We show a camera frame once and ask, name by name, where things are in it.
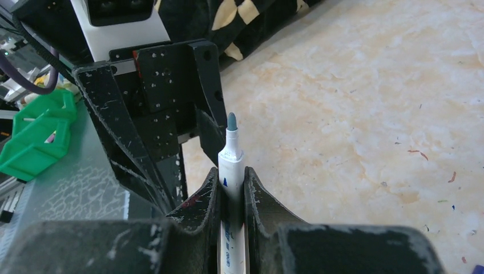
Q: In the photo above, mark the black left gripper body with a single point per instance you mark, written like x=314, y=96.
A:
x=55, y=23

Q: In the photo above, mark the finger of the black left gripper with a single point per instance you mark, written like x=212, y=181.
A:
x=211, y=117
x=142, y=147

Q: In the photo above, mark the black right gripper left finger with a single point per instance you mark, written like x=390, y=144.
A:
x=182, y=242

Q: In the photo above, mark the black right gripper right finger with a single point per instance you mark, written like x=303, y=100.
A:
x=281, y=242

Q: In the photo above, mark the white marker pen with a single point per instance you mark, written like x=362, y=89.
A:
x=231, y=181

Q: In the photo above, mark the green plastic bin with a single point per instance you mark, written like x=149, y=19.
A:
x=41, y=135

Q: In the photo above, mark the black floral blanket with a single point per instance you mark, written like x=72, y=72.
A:
x=237, y=28

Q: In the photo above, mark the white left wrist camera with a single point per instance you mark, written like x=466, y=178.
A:
x=113, y=25

